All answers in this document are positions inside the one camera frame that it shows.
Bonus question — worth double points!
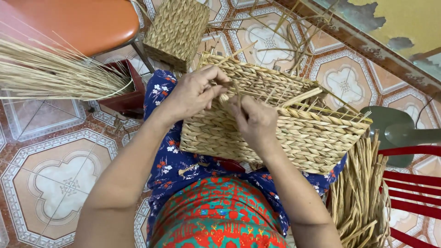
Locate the person's right hand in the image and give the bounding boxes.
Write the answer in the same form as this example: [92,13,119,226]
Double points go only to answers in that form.
[227,95,280,153]

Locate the person's left hand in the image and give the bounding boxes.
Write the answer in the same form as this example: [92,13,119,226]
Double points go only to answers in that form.
[163,65,231,121]

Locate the unfinished woven straw basket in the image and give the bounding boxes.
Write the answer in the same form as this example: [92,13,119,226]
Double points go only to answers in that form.
[179,52,373,175]

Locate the straw weaving strand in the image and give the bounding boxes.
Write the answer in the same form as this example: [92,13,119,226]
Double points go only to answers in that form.
[220,80,243,114]

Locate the finished woven straw basket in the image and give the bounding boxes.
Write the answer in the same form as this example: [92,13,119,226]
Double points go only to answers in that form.
[143,0,211,73]

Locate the person's blue floral trousers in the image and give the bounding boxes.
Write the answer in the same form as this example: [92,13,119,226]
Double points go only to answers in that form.
[143,69,348,242]

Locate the loose straw scraps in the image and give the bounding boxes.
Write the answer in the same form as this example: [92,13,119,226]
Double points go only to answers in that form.
[207,0,331,76]

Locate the person's red green patterned shirt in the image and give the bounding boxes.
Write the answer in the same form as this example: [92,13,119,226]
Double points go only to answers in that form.
[149,176,291,248]

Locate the bundle of flat straw strands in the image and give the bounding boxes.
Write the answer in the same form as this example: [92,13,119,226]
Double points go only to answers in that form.
[329,130,393,248]

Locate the green electric fan base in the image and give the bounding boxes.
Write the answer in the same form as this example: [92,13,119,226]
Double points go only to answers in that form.
[358,105,441,169]

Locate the bundle of thin straw stalks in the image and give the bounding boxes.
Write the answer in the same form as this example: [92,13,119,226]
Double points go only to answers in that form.
[0,30,134,102]

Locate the orange padded stool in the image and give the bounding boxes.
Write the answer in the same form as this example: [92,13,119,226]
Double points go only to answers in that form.
[0,0,155,74]

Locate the red plastic chair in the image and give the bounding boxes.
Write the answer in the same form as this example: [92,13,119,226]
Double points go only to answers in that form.
[377,145,441,248]

